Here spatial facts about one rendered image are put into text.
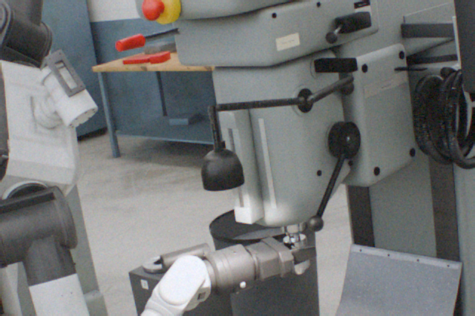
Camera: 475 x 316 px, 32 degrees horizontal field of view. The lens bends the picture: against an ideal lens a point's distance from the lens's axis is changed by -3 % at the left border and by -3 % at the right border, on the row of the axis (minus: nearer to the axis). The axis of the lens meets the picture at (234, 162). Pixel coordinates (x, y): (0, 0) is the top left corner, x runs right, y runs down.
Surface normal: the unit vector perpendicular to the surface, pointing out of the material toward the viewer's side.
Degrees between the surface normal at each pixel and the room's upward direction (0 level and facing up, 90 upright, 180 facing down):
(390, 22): 90
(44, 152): 57
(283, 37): 90
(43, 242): 68
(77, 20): 90
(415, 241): 90
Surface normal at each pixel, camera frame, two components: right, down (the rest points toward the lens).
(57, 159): 0.60, -0.50
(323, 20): 0.71, 0.07
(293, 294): 0.45, 0.23
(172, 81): -0.69, 0.29
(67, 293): 0.55, -0.21
